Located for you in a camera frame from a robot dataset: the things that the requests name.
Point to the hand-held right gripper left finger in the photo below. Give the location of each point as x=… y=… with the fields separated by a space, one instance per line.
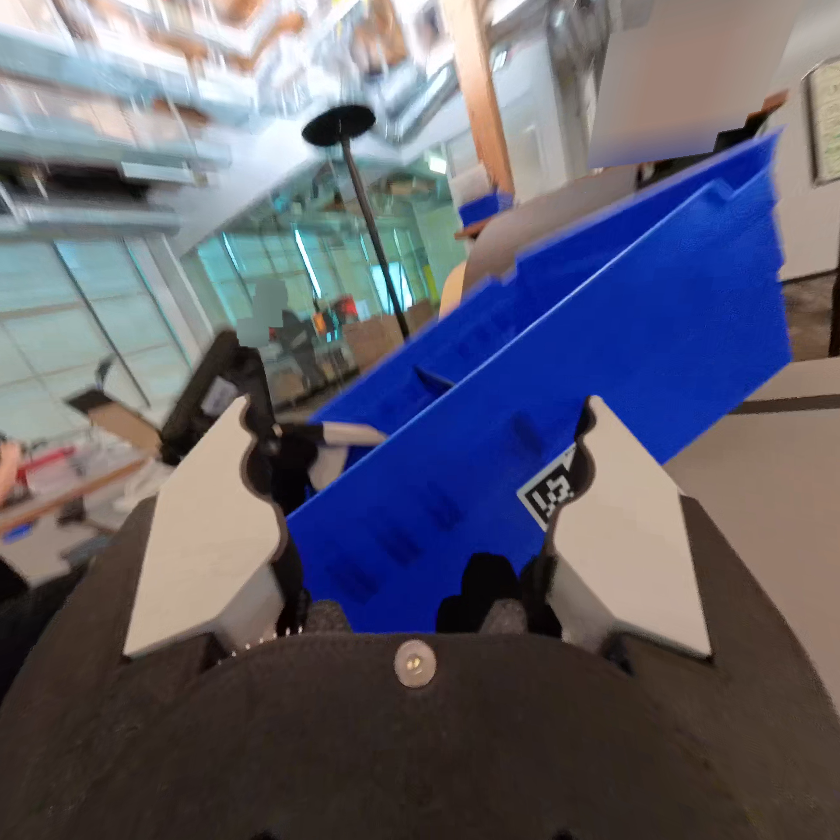
x=210 y=538

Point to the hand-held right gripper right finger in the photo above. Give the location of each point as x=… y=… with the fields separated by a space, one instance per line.
x=630 y=544

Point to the blue plastic bin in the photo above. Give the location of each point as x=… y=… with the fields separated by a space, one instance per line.
x=590 y=328

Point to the person's left hand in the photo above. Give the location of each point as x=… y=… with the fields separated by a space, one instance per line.
x=295 y=472

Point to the pile of cardboard boxes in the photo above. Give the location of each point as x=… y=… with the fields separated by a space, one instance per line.
x=380 y=334

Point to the small blue bin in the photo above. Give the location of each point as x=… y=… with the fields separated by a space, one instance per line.
x=485 y=208

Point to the framed wall notice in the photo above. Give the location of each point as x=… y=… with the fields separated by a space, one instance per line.
x=827 y=124

